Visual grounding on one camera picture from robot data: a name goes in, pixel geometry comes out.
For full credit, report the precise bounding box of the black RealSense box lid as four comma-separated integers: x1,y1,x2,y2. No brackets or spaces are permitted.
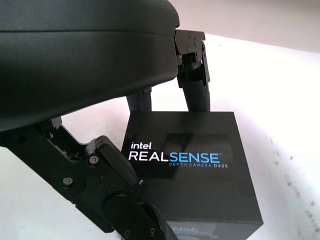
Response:
120,110,265,240

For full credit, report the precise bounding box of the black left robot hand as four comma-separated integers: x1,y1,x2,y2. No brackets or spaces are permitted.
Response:
0,0,212,240

